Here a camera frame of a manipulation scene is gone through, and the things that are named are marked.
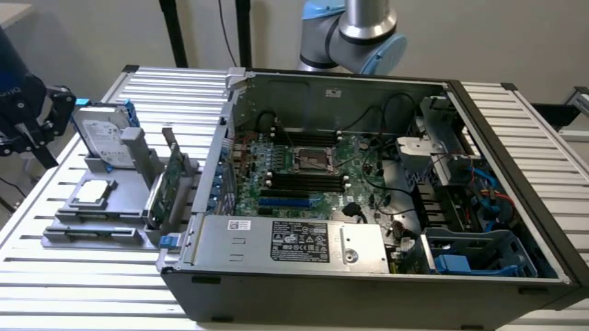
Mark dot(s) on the black open PC case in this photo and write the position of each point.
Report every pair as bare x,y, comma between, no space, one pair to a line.
322,300

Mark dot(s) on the metal CPU socket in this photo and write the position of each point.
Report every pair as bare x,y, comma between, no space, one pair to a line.
313,160

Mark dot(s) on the grey power supply unit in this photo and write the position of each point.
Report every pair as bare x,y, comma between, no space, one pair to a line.
258,248

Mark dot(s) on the green motherboard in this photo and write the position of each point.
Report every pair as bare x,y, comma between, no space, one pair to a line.
275,158

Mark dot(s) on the black stand pole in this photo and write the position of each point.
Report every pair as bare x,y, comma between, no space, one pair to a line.
243,31
174,31

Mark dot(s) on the green RAM stick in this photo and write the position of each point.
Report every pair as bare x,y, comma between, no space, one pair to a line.
106,217
96,236

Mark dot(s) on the black RAM slot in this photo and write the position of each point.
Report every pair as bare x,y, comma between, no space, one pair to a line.
306,183
306,174
306,187
306,132
306,178
306,135

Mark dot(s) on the blue expansion slot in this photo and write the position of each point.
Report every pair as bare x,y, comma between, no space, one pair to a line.
282,206
283,200

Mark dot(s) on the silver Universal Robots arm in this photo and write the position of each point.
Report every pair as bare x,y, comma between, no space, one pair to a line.
363,20

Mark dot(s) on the green graphics card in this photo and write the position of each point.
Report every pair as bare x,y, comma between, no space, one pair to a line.
172,179

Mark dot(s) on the blue plastic disk bay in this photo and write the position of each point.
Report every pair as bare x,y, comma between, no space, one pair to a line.
482,241

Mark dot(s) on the grey printed parts rack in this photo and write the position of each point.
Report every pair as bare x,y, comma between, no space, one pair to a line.
124,182

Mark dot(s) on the grey metal disk cage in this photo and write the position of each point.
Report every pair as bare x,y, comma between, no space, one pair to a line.
441,120

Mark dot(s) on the blue case latch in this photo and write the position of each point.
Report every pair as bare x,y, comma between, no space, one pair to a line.
167,241

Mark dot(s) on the silver CPU chip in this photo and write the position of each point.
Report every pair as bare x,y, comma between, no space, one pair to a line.
94,191

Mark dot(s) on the aluminium profile frame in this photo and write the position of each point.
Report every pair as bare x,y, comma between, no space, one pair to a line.
577,103

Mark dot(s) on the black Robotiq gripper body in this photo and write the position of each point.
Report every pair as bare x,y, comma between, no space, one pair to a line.
18,110

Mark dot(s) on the white desk top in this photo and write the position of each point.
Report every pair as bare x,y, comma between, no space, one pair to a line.
11,10

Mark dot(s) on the black box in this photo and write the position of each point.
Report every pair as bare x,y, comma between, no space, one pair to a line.
552,115

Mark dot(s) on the hard disk with blue rails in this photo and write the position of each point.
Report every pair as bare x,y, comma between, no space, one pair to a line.
102,134

